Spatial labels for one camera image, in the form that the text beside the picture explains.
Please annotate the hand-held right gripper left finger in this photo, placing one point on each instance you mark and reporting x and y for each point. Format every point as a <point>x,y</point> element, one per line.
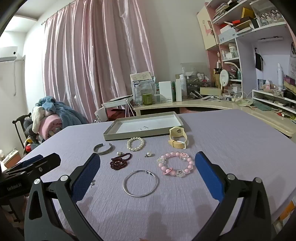
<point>85,176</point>

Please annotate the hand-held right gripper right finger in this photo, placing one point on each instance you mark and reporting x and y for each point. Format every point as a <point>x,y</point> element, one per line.
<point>208,176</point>

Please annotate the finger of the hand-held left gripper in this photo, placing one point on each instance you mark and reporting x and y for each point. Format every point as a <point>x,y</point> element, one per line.
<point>32,160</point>
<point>46,162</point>

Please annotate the grey cuff bangle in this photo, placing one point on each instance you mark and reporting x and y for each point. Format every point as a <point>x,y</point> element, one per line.
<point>103,153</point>

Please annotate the thin silver bangle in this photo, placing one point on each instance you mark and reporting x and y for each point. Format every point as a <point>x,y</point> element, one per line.
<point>124,184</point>

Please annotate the yellow hair clip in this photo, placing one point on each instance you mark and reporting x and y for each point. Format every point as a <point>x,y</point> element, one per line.
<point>177,132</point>

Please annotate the grey cardboard tray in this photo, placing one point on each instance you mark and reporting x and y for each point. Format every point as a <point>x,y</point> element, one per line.
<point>138,135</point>

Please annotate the pink folded blanket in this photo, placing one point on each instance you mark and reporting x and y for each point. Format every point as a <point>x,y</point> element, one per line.
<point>52,125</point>

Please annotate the lavender tablecloth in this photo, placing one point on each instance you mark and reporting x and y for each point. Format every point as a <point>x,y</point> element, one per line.
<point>231,143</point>

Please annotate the dark wooden chair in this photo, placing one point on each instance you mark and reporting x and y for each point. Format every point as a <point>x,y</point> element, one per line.
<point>19,120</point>

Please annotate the cream plush blanket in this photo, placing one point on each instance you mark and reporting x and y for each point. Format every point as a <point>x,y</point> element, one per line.
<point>38,118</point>

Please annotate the blue fleece blanket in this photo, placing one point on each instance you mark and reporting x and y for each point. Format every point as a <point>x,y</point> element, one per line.
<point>69,114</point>

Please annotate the white printed bucket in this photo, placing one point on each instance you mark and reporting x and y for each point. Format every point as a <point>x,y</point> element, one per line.
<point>100,114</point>

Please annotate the cream corner desk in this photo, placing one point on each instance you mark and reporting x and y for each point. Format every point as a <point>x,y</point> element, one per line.
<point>208,104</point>

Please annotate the long beige box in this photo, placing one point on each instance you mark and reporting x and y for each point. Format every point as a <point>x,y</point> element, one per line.
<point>210,91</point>

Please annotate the white pump bottle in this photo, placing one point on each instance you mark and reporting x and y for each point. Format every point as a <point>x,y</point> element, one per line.
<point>181,89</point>

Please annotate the white carton box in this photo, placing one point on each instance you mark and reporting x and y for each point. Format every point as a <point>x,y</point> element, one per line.
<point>166,91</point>

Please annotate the clear cosmetics organizer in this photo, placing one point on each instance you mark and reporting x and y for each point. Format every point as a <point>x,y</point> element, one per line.
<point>196,81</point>

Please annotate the green glass jar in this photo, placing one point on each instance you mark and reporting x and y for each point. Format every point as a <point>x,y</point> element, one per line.
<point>147,99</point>

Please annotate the round white mirror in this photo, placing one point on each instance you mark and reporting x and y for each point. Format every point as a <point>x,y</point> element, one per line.
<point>223,77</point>

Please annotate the white desktop rack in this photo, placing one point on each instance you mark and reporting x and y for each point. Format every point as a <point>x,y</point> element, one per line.
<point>268,95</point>

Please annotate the clear bag of packets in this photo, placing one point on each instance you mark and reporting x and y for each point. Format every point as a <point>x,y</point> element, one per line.
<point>142,85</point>

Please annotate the white air conditioner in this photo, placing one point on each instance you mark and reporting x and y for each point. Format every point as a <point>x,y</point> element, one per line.
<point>8,54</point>

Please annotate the pink curtain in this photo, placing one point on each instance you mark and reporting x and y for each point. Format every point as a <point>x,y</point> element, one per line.
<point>92,58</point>

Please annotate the tall white spray bottle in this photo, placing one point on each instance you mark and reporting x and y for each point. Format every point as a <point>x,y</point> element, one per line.
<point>280,76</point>

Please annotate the black hanging pouch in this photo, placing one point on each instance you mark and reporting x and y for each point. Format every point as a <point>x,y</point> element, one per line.
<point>259,60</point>

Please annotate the pink and white shelf unit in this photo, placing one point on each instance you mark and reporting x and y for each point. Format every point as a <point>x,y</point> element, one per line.
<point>247,51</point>

